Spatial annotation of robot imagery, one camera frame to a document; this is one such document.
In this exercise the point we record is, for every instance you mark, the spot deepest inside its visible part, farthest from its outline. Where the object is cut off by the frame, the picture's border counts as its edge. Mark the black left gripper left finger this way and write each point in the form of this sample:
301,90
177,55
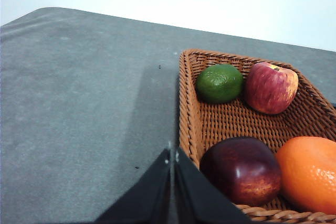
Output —
148,202

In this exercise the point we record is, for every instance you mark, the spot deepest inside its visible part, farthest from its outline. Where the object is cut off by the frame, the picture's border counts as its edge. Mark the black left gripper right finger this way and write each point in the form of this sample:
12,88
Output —
199,201

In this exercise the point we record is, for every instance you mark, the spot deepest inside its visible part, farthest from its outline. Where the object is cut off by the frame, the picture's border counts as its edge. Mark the dark red plum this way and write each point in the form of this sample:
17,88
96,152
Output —
246,170

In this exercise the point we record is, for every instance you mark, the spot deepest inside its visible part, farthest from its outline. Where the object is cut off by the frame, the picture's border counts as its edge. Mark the orange tangerine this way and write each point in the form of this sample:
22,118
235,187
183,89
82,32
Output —
306,174

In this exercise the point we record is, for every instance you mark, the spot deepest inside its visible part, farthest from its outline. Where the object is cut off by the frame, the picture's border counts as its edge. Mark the green lime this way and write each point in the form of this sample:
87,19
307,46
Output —
219,84

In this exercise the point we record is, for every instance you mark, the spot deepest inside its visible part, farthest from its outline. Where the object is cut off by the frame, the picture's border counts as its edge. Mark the red yellow apple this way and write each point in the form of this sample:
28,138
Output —
269,88

